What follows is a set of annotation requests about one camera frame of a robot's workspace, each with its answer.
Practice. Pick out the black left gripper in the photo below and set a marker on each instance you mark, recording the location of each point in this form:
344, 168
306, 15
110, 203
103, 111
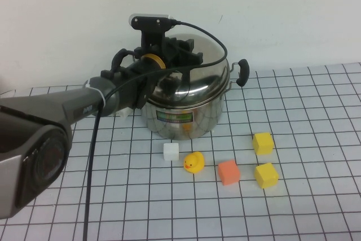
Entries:
172, 54

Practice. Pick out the stainless steel lid black knob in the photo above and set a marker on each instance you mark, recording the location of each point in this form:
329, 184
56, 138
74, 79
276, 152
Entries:
208, 77

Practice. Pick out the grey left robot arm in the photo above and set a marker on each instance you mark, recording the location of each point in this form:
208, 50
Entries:
42, 117

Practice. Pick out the white power adapter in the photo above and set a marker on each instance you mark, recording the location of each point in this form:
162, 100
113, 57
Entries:
122, 113

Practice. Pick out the white foam cube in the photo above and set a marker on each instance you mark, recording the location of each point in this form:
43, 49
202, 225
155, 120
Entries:
171, 152

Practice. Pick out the yellow rubber duck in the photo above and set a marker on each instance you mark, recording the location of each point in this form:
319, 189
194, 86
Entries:
195, 163

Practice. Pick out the yellow foam cube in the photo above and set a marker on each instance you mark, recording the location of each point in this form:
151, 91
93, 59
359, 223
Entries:
266, 175
263, 143

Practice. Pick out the orange foam cube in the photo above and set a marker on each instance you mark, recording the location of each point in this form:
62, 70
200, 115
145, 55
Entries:
229, 172

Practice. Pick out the white black-grid tablecloth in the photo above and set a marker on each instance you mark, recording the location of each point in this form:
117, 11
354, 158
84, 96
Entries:
310, 139

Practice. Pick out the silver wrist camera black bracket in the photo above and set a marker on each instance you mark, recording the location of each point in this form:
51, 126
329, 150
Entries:
149, 21

